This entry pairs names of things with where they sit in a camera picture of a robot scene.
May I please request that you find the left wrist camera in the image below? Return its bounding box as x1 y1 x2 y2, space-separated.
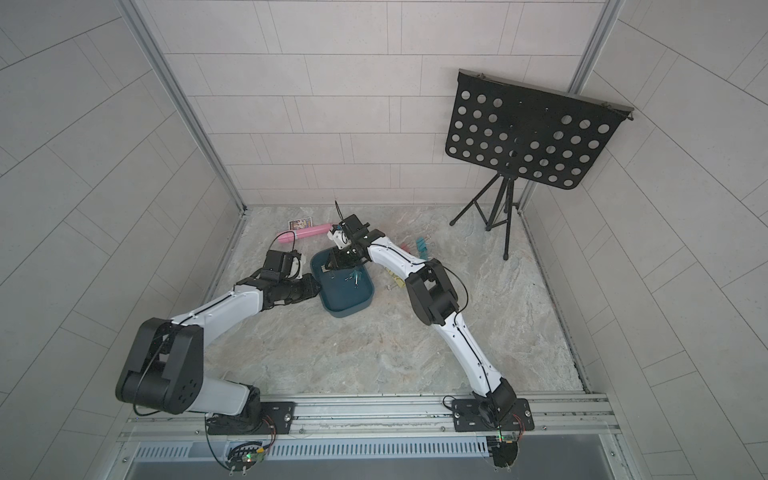
260 249 302 282

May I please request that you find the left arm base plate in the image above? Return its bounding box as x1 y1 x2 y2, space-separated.
205 402 296 436

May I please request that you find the colourful printed card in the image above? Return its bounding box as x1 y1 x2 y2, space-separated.
289 218 313 230

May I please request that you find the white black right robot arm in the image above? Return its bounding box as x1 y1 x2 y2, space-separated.
327 230 517 423

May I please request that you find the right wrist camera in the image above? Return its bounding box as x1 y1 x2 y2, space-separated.
327 214 370 250

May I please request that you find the black perforated music stand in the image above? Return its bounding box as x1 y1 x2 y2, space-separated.
444 70 634 230

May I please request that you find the yellow binder clip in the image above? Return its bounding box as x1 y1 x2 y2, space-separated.
387 269 405 288

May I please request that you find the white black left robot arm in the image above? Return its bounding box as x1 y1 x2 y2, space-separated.
115 273 321 416

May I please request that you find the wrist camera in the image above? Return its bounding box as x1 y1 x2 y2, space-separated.
327 214 370 250
260 249 302 282

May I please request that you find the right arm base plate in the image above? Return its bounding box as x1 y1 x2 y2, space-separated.
443 396 535 433

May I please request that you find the aluminium rail frame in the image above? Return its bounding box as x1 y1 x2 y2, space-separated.
117 392 621 443

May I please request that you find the teal plastic storage box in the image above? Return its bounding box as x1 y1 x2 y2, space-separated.
310 249 375 318

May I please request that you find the pink plastic tube case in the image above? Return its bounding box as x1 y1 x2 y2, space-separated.
277 223 332 243

